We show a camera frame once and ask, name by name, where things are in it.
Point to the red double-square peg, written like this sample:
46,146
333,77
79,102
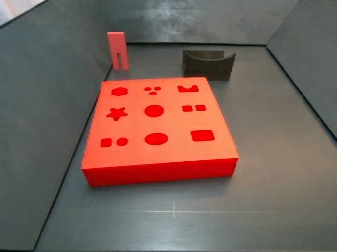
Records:
118,44

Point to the black curved block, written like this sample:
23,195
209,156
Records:
210,64

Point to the red shape-sorting board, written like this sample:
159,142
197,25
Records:
158,131

